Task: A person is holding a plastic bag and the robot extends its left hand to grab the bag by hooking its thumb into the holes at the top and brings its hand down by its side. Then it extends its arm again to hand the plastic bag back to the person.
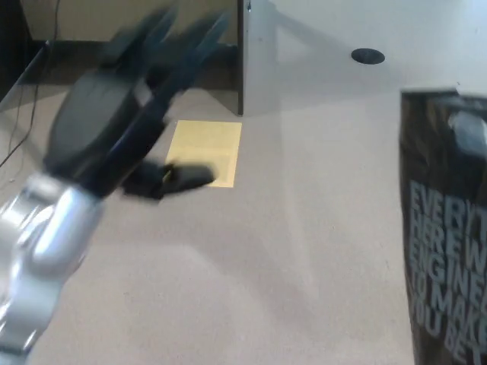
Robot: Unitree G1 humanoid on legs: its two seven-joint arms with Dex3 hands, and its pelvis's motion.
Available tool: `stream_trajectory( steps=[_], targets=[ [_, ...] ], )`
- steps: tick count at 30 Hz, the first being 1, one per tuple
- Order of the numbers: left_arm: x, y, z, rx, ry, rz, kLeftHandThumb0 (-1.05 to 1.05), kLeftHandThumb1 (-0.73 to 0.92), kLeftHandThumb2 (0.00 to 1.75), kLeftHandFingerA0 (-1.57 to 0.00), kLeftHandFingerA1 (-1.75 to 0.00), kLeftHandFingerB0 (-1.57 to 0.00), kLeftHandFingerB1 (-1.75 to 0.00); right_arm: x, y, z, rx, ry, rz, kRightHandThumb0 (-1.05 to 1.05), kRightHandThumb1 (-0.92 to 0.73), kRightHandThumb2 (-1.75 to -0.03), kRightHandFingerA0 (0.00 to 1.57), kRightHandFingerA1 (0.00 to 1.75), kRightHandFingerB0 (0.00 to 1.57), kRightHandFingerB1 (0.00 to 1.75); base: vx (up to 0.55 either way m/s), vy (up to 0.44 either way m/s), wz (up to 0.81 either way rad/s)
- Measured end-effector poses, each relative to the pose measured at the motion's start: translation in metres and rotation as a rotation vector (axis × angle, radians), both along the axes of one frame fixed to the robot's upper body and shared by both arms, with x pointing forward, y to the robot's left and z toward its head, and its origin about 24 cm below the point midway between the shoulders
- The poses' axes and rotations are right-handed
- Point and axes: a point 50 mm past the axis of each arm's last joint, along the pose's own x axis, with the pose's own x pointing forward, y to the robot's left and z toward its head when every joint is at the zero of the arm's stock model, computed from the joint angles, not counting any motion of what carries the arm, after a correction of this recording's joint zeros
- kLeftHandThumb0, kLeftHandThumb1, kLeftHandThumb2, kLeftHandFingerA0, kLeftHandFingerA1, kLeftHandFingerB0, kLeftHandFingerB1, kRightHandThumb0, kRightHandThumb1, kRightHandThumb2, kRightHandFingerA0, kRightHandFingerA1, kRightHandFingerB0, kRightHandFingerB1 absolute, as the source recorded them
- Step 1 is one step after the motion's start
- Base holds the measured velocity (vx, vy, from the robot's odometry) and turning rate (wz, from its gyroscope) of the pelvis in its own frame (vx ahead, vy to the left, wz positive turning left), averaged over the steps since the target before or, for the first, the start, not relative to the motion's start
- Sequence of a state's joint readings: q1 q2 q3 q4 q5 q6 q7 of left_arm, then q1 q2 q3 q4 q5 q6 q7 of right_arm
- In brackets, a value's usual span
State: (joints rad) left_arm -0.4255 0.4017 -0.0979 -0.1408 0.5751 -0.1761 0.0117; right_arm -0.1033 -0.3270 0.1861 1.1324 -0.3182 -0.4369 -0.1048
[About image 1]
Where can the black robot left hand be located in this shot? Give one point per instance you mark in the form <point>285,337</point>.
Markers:
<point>95,125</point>

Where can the black printed plastic bag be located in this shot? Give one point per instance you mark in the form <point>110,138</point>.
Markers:
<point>437,228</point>

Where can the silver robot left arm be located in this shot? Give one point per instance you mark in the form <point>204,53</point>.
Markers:
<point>45,243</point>

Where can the dark cabinet with glossy edge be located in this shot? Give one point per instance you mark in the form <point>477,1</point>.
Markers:
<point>13,42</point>

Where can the yellow paper sheet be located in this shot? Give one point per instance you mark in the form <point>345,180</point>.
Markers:
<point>213,144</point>

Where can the dark desk side panel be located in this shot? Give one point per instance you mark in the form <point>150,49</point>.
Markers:
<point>253,68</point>

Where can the black round floor cover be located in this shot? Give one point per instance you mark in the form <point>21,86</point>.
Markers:
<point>368,56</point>

